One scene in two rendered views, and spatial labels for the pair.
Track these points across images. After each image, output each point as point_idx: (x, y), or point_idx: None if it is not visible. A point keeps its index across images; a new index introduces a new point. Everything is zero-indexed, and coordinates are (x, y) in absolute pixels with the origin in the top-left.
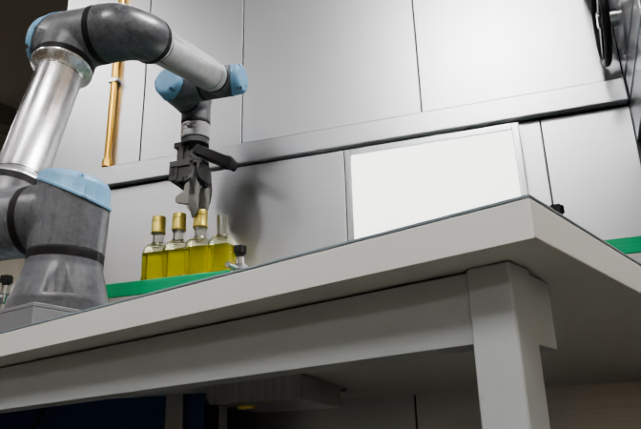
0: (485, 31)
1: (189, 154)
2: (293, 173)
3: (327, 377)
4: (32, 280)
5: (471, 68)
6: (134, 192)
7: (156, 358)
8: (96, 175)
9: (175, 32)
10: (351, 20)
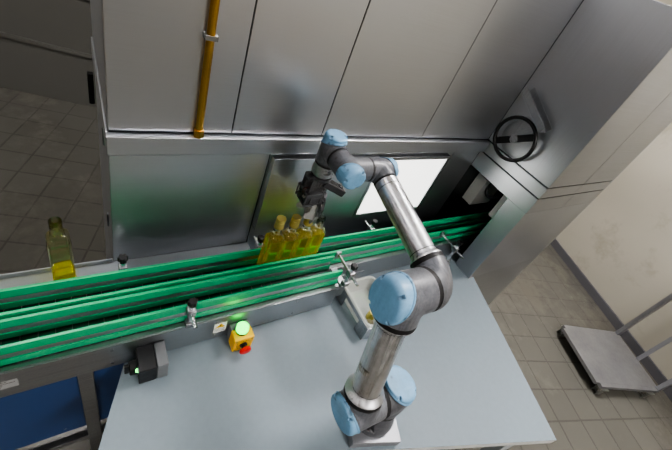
0: (473, 98)
1: (317, 186)
2: None
3: None
4: (388, 428)
5: (454, 118)
6: (223, 157)
7: None
8: (189, 145)
9: None
10: (429, 59)
